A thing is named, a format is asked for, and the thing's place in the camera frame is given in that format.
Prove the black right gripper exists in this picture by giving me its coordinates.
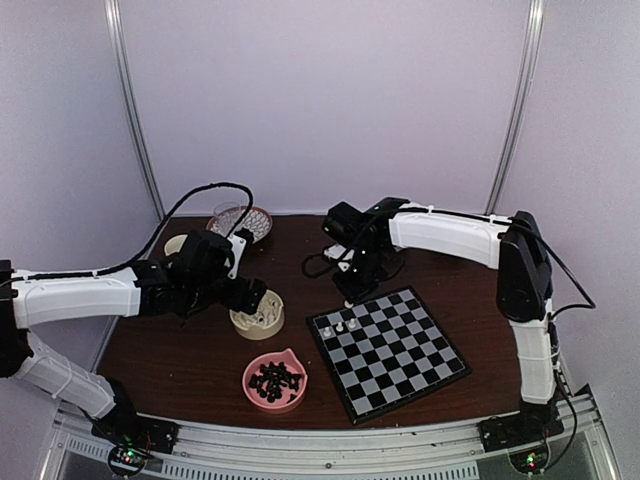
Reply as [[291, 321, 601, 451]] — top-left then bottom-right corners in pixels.
[[333, 244, 389, 303]]

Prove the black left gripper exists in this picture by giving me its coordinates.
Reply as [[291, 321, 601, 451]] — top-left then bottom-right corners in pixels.
[[185, 272, 267, 314]]

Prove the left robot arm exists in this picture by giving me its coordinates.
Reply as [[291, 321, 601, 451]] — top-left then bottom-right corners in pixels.
[[1, 230, 267, 444]]

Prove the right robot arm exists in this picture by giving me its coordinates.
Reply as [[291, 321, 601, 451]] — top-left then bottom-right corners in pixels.
[[322, 197, 555, 442]]

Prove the black chess pieces pile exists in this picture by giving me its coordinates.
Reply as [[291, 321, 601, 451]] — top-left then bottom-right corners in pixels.
[[248, 362, 303, 403]]

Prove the white textured ceramic mug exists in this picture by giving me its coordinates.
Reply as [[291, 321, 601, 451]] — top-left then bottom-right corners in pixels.
[[163, 234, 188, 256]]

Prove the clear glass tumbler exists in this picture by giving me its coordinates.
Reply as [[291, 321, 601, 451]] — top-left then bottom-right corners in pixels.
[[214, 201, 244, 236]]

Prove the cream bowl with spout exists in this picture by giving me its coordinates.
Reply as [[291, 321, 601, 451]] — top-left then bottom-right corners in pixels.
[[229, 290, 285, 341]]

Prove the patterned saucer plate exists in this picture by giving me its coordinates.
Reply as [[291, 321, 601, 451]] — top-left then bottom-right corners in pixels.
[[206, 206, 273, 243]]

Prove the black and white chessboard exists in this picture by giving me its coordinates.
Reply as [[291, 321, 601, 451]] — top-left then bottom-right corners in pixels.
[[306, 286, 472, 425]]

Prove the pink bowl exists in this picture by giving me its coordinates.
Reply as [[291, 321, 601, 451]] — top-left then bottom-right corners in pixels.
[[241, 348, 308, 415]]

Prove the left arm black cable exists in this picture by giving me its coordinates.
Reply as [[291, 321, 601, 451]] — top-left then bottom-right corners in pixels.
[[9, 182, 255, 281]]

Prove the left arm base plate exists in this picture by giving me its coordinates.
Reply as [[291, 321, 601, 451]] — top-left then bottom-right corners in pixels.
[[86, 407, 179, 454]]

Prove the aluminium front rail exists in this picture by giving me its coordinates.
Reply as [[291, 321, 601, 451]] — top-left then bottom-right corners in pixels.
[[35, 394, 622, 479]]

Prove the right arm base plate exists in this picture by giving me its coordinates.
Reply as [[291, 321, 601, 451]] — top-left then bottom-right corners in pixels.
[[478, 403, 564, 452]]

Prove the aluminium frame post left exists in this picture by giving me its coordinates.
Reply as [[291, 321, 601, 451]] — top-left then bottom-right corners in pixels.
[[104, 0, 166, 221]]

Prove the aluminium frame post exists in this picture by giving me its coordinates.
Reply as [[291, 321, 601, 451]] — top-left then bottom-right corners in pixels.
[[484, 0, 546, 214], [104, 0, 166, 221]]

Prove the aluminium frame post right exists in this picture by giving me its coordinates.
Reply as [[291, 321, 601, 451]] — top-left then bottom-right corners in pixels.
[[484, 0, 546, 214]]

